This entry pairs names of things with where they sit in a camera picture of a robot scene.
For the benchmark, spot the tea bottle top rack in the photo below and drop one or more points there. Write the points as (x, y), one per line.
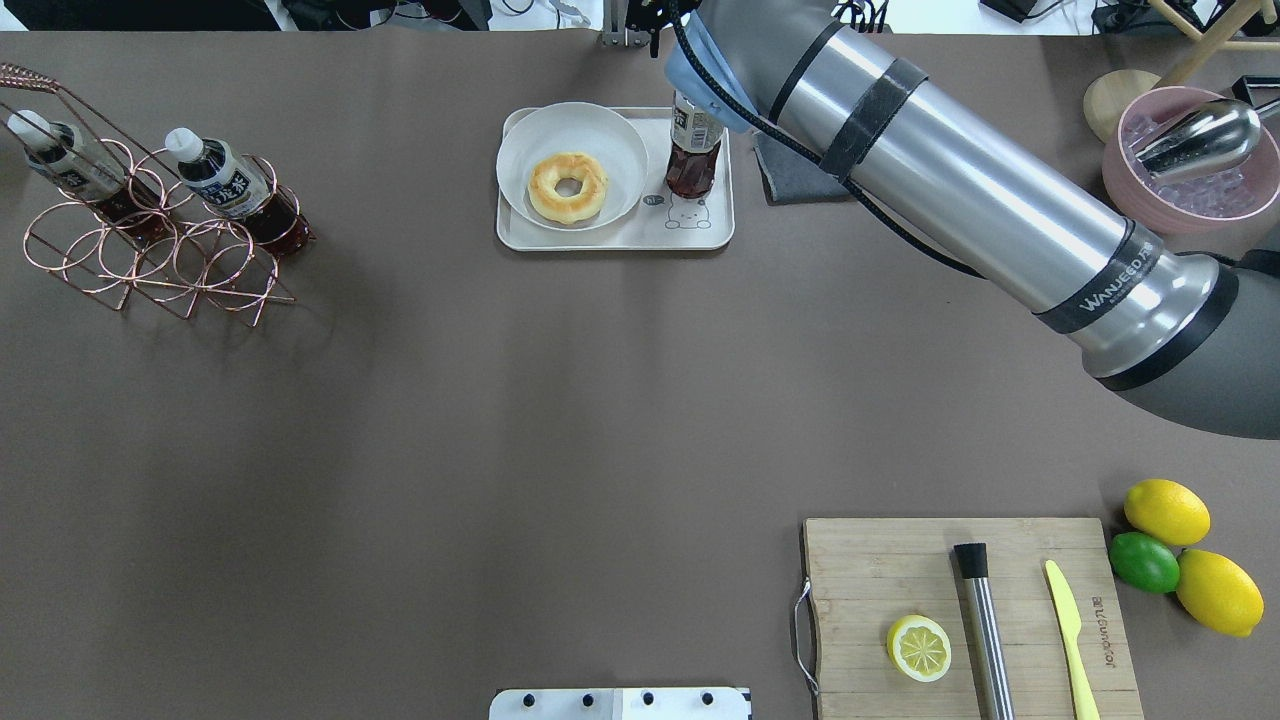
(696, 138)

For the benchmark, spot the tea bottle rack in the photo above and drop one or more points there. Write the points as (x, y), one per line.
(85, 170)
(236, 189)
(696, 138)

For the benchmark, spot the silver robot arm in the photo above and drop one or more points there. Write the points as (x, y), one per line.
(1187, 337)

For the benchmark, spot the cream serving tray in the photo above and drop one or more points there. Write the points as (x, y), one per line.
(661, 220)

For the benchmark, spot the tea bottle middle rack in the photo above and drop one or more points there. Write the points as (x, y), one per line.
(236, 189)

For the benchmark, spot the tea bottle right rack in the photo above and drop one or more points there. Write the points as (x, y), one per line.
(85, 170)

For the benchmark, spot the grey folded cloth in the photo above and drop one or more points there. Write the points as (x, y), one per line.
(790, 179)

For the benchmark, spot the white round plate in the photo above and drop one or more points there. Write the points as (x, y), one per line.
(599, 132)

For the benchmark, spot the wooden cutting board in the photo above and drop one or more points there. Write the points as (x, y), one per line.
(866, 573)

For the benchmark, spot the steel muddler black tip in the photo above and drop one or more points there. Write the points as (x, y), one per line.
(995, 690)

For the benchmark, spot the half lemon slice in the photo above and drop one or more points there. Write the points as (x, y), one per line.
(919, 648)

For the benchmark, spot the yellow plastic knife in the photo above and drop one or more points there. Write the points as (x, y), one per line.
(1070, 625)

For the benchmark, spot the wooden cup stand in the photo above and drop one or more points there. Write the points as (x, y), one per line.
(1108, 96)

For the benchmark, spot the green lime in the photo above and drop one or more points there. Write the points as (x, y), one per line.
(1144, 562)

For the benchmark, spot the yellow lemon upper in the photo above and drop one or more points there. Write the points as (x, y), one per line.
(1168, 511)

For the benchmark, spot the yellow lemon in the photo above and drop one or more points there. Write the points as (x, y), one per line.
(1219, 594)
(1168, 511)

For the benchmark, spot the pink bowl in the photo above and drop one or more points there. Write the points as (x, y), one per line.
(1133, 200)

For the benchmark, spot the clear ice cubes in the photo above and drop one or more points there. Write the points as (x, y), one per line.
(1232, 193)

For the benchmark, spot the yellow lemon lower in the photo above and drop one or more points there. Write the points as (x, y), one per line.
(1219, 594)

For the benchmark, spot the steel ice scoop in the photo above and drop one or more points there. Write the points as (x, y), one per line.
(1215, 136)

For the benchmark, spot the glazed ring donut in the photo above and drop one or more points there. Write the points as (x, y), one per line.
(568, 187)

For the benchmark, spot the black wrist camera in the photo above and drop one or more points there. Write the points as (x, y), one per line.
(650, 17)

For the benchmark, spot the aluminium frame post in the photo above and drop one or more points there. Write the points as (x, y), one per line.
(619, 24)

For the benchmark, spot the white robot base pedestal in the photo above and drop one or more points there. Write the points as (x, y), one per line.
(694, 702)

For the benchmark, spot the copper wire bottle rack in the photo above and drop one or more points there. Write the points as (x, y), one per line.
(204, 260)

